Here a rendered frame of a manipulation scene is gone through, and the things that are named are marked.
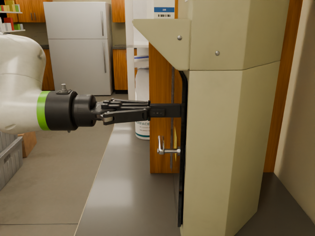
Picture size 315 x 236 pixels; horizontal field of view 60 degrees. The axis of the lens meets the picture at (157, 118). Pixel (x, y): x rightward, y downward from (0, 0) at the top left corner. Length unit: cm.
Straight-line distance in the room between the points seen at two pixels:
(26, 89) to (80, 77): 508
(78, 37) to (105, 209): 490
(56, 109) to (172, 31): 29
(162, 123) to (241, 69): 48
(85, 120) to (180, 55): 25
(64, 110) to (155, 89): 42
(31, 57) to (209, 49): 40
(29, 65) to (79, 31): 494
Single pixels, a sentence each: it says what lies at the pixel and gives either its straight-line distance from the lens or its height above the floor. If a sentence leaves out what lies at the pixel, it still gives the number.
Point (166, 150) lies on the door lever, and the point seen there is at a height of 120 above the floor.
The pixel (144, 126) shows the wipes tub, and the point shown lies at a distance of 133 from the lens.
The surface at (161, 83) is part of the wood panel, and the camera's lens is 95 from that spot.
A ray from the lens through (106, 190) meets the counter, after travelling 101.
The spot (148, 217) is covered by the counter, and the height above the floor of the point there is 94.
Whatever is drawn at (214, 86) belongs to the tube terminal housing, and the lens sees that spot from 58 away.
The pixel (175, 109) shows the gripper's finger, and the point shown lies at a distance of 63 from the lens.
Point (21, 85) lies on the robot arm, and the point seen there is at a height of 137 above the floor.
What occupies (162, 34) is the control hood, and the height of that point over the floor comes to 148.
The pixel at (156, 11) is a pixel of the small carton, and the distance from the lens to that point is 64.
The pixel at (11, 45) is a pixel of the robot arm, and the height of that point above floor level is 145.
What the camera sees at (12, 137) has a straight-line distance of 312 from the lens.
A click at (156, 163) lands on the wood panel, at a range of 106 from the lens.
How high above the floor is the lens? 151
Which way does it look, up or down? 20 degrees down
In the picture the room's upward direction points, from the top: straight up
